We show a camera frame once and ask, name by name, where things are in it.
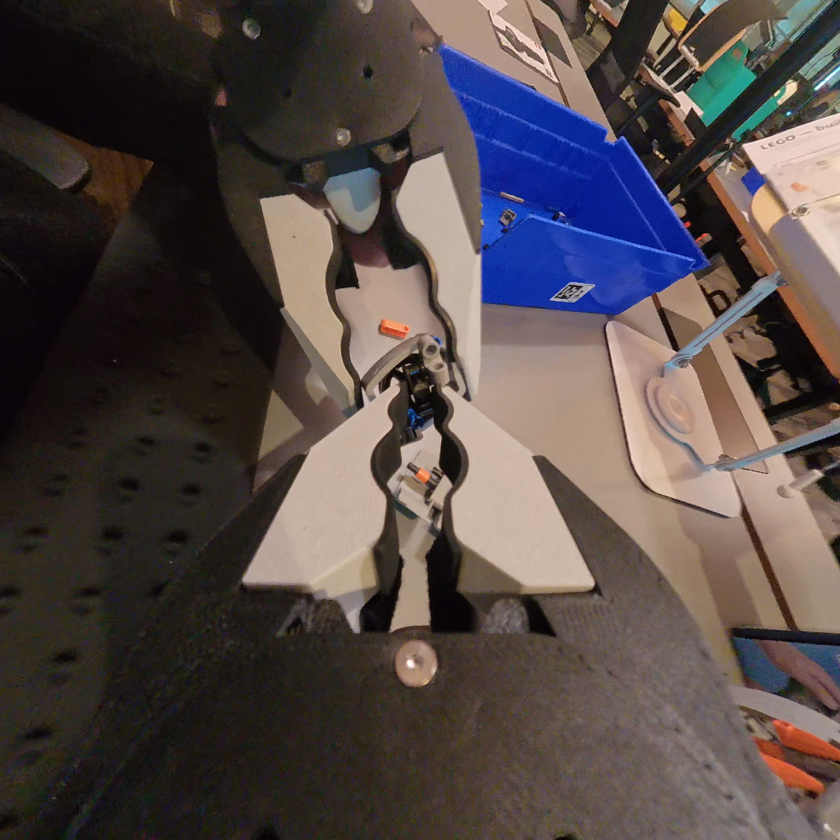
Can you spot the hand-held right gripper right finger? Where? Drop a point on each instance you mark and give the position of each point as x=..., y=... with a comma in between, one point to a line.
x=518, y=525

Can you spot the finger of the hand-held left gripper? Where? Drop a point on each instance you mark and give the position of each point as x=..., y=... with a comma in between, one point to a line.
x=453, y=262
x=302, y=262

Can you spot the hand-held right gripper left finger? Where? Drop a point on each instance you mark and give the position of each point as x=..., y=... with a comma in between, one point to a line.
x=315, y=525

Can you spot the grey block module blue pin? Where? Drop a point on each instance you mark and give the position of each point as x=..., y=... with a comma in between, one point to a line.
x=384, y=361

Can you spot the person's left forearm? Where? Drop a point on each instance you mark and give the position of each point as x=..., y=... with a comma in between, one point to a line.
x=98, y=65

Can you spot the person's left hand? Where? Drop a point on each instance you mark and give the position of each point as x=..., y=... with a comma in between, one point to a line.
x=364, y=249

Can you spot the small dark block parts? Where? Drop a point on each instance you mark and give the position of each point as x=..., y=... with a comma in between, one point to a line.
x=525, y=213

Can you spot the small orange block pin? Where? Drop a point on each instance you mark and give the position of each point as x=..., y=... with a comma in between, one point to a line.
x=394, y=328

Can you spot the small grey panel orange pin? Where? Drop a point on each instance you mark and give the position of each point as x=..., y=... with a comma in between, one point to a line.
x=413, y=499

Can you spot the blue plastic bin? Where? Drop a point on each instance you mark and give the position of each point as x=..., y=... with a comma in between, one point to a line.
x=590, y=262

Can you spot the black and white sheet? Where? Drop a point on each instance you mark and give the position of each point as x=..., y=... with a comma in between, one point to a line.
x=525, y=46

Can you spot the small black mat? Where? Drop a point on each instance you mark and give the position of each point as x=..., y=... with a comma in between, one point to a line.
x=551, y=39

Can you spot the blue robot kit box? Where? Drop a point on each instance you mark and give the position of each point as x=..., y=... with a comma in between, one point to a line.
x=787, y=663

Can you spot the grey orange tracked toy robot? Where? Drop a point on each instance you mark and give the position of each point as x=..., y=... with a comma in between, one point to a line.
x=794, y=748

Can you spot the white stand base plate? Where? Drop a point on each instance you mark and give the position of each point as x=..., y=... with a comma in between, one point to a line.
x=636, y=420

